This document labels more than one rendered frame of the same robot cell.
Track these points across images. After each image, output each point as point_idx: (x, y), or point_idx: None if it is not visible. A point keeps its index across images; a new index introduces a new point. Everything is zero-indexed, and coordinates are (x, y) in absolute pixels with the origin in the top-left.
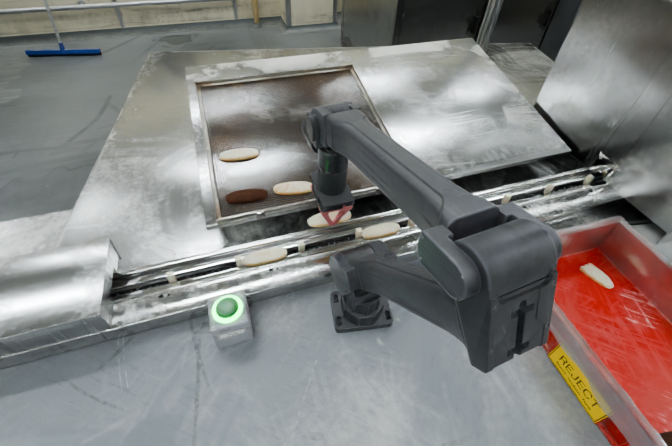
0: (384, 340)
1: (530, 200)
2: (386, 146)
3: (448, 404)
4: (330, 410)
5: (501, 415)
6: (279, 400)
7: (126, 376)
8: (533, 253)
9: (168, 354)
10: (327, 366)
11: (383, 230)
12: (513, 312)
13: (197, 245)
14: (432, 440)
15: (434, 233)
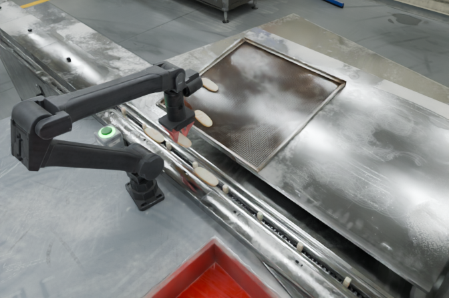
0: (129, 210)
1: (316, 268)
2: (115, 81)
3: (100, 254)
4: (81, 201)
5: (101, 286)
6: (81, 180)
7: (76, 127)
8: (25, 117)
9: (90, 133)
10: (104, 191)
11: (205, 176)
12: (21, 139)
13: (153, 111)
14: (77, 251)
15: (39, 97)
